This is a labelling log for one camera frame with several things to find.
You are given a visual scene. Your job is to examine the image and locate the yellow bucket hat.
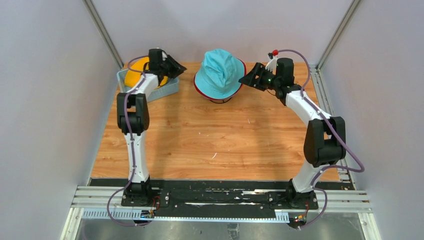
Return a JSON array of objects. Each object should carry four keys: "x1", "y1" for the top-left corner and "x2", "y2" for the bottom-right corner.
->
[{"x1": 124, "y1": 56, "x2": 150, "y2": 88}]

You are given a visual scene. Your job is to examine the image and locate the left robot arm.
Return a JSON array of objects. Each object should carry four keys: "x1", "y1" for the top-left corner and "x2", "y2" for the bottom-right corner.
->
[{"x1": 116, "y1": 48, "x2": 186, "y2": 207}]

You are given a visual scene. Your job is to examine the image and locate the teal plastic basket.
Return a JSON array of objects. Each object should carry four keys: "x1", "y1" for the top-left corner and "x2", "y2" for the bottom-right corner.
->
[{"x1": 116, "y1": 69, "x2": 180, "y2": 103}]

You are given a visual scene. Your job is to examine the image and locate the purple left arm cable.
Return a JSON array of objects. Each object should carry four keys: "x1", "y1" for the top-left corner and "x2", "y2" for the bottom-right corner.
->
[{"x1": 105, "y1": 55, "x2": 150, "y2": 227}]

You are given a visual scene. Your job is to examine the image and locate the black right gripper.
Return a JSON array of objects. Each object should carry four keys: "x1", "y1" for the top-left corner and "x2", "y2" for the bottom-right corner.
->
[{"x1": 239, "y1": 63, "x2": 281, "y2": 92}]

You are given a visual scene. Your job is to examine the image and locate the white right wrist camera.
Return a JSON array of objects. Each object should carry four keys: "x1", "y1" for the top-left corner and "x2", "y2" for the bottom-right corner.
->
[{"x1": 265, "y1": 50, "x2": 279, "y2": 73}]

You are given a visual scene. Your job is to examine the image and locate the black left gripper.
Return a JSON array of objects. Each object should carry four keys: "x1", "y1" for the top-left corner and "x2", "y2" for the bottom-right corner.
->
[{"x1": 159, "y1": 55, "x2": 187, "y2": 80}]

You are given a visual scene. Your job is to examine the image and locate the left aluminium corner rail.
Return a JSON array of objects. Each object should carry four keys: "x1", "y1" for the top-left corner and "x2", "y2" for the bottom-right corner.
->
[{"x1": 82, "y1": 0, "x2": 124, "y2": 69}]

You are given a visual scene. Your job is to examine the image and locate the black wire hat stand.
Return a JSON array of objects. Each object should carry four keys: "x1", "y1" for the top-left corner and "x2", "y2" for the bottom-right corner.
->
[{"x1": 209, "y1": 97, "x2": 232, "y2": 104}]

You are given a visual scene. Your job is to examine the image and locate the teal bucket hat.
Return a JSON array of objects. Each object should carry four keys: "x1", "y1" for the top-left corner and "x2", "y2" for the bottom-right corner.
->
[{"x1": 194, "y1": 48, "x2": 247, "y2": 100}]

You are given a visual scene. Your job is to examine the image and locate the red bucket hat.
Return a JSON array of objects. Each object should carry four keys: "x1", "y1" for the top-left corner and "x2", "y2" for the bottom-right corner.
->
[{"x1": 193, "y1": 59, "x2": 248, "y2": 101}]

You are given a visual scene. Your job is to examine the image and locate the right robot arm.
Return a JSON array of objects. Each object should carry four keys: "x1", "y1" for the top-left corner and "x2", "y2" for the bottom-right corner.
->
[{"x1": 239, "y1": 57, "x2": 346, "y2": 209}]

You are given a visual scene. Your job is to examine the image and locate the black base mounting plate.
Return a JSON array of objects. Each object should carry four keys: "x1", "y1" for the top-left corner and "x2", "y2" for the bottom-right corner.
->
[{"x1": 89, "y1": 178, "x2": 356, "y2": 218}]

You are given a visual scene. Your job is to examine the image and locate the aluminium corner frame rail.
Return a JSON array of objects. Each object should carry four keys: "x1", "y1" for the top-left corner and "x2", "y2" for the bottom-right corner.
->
[{"x1": 308, "y1": 0, "x2": 362, "y2": 190}]

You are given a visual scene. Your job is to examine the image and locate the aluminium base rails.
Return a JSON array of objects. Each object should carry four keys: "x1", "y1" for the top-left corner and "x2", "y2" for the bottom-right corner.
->
[{"x1": 61, "y1": 186, "x2": 381, "y2": 240}]

